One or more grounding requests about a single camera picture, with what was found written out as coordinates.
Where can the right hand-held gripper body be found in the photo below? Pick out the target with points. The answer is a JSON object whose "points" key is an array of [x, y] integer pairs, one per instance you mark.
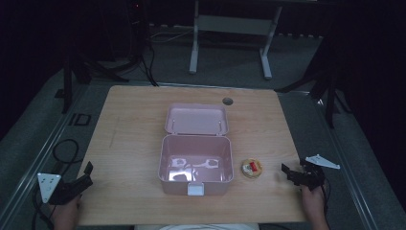
{"points": [[311, 174]]}

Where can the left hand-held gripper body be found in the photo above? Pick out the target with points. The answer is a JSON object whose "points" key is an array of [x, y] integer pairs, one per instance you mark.
{"points": [[65, 190]]}

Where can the black computer tower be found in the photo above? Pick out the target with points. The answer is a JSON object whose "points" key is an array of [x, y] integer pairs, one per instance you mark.
{"points": [[137, 25]]}

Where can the person's right hand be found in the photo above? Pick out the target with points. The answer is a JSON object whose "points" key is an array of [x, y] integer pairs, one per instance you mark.
{"points": [[312, 202]]}

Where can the white metal desk frame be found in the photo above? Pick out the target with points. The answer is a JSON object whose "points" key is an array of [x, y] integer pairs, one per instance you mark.
{"points": [[234, 25]]}

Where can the pink plastic storage box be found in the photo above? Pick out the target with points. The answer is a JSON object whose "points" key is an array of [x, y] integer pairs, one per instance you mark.
{"points": [[195, 150]]}

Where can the person's white shirt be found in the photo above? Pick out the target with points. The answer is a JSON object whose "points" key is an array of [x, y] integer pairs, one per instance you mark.
{"points": [[196, 227]]}

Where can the black tripod stand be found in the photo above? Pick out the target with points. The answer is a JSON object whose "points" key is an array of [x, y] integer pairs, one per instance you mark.
{"points": [[325, 80], [79, 72]]}

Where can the person's left hand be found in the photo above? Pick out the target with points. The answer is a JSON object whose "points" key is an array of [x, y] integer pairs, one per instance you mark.
{"points": [[66, 214]]}

